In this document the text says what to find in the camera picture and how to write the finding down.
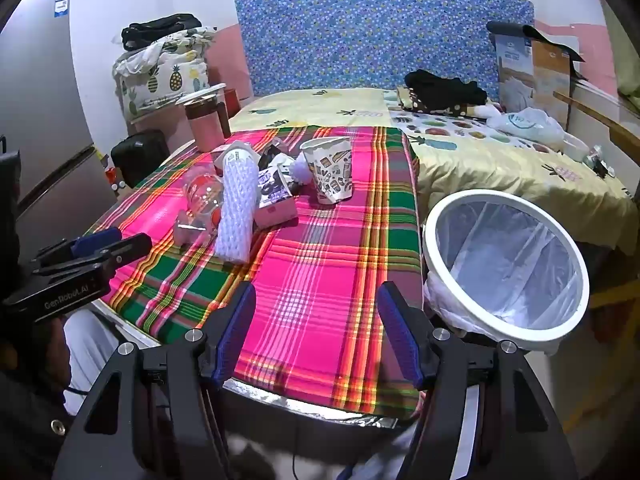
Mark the pink printed carton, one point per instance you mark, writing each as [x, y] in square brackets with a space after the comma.
[277, 207]

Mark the small green bottle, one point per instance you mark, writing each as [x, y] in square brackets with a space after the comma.
[595, 156]

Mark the black bag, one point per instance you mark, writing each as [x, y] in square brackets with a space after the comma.
[160, 27]

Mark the white foam net sleeve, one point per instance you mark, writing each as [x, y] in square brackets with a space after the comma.
[235, 205]

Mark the person's leg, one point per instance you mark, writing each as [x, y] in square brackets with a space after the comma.
[95, 345]

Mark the clear plastic bottle red label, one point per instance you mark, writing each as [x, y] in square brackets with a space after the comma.
[192, 229]

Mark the white fluffy wad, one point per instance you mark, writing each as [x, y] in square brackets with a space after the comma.
[300, 167]

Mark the black suitcase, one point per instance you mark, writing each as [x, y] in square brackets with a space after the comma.
[140, 157]

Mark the pineapple print bedding bundle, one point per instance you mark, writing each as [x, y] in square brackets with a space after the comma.
[165, 77]

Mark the black clothing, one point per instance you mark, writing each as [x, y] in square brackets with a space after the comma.
[442, 87]

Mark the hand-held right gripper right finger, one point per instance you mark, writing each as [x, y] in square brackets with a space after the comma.
[400, 335]

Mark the small white bottle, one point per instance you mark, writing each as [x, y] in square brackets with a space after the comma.
[235, 152]

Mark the black white wrapper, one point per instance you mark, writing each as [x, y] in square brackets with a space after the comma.
[274, 154]

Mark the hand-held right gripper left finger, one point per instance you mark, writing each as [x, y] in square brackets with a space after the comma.
[240, 330]

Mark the dark red box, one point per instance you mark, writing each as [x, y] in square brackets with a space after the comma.
[232, 104]

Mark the clear plastic bin liner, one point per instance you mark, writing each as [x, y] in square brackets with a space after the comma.
[505, 260]

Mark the small black object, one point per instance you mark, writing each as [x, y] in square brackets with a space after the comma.
[605, 167]

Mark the clear plastic tub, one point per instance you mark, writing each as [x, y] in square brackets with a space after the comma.
[575, 147]

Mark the yellow pineapple print bedsheet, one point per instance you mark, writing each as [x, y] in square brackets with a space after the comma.
[350, 105]

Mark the white round trash bin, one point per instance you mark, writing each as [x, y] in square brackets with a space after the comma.
[500, 334]

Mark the green curtain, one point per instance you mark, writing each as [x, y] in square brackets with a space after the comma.
[625, 60]

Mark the silver refrigerator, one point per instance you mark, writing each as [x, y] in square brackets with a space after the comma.
[45, 125]

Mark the pink green plaid tablecloth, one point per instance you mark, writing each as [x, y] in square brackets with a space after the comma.
[310, 270]

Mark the white flat board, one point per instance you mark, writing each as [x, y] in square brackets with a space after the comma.
[200, 93]

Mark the blue floral headboard cloth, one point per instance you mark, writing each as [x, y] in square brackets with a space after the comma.
[380, 30]

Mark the printed paper cup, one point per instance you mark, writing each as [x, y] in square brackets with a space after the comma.
[330, 170]

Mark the white cloth roll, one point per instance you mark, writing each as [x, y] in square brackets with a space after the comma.
[482, 110]

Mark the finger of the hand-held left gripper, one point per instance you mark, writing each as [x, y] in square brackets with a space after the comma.
[97, 241]
[130, 249]

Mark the open cardboard box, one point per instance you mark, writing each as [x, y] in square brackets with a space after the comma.
[547, 75]

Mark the white plastic bag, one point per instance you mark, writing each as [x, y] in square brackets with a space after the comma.
[527, 127]

